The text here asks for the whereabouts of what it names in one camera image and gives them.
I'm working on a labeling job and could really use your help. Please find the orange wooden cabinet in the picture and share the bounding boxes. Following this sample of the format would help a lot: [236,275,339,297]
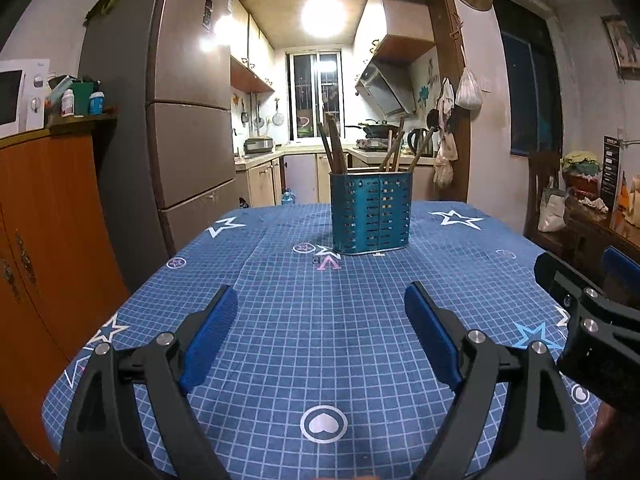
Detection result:
[0,117,132,466]

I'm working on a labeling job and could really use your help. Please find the person's right forearm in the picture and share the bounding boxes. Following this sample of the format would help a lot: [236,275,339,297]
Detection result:
[585,402,640,480]

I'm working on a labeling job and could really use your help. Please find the framed wall picture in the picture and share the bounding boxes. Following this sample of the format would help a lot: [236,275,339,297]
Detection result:
[601,14,640,81]

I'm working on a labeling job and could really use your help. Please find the dark wooden sideboard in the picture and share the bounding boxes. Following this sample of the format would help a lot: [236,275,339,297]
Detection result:
[560,195,640,303]

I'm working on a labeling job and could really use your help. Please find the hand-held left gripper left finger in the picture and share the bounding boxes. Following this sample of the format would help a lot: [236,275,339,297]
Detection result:
[59,285,239,480]

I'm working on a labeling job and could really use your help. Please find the basket with yellow cloth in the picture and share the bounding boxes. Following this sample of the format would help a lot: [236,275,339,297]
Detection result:
[560,150,603,197]

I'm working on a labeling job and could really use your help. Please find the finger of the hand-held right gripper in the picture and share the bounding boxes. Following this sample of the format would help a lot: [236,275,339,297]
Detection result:
[534,252,640,361]
[602,246,640,308]

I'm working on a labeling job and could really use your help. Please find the group of wooden chopsticks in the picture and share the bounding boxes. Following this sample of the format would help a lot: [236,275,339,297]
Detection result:
[316,112,435,173]

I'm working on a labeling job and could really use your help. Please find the beige kitchen base cabinets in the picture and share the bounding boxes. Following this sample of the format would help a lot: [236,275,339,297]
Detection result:
[235,152,436,208]

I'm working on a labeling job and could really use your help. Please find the steel range hood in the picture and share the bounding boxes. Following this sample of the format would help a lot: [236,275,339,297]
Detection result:
[355,57,419,116]

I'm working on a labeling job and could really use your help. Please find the kitchen window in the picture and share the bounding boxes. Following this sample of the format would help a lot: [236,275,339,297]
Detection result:
[286,50,346,143]

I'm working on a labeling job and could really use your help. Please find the beige hanging bags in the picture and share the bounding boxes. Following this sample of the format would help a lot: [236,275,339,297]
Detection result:
[432,77,459,189]

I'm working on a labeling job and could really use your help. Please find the grey refrigerator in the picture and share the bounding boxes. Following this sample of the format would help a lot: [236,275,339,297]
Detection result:
[80,0,237,291]

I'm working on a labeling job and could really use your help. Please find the black wok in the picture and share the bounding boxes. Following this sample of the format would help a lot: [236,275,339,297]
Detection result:
[345,120,397,139]

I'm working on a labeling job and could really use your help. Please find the kitchen wall cabinets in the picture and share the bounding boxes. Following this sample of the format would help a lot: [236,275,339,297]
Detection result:
[230,0,277,94]

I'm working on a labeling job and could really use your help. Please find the blue grid star tablecloth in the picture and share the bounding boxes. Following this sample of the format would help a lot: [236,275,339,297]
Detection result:
[42,200,608,480]

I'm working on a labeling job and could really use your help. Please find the white hanging plastic bag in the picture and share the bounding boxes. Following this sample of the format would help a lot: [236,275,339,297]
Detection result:
[455,67,484,110]

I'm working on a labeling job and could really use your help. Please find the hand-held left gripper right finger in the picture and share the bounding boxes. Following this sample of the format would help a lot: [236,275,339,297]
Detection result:
[403,282,587,480]

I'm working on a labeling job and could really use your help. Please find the black standing sign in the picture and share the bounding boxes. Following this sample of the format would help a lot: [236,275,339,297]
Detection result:
[600,135,624,211]

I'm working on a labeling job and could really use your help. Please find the teal perforated utensil holder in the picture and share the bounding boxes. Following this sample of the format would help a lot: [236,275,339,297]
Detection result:
[328,170,413,256]

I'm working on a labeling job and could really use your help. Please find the round ceiling light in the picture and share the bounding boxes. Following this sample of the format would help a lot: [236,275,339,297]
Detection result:
[300,0,349,39]

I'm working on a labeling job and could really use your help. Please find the electric kettle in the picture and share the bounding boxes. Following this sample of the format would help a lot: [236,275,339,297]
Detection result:
[407,129,436,156]

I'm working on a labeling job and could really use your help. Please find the dark curtained window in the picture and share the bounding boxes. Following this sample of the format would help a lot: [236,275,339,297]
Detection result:
[492,0,563,157]

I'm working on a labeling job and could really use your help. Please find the white microwave oven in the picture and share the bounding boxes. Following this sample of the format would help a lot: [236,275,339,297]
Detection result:
[0,58,51,139]

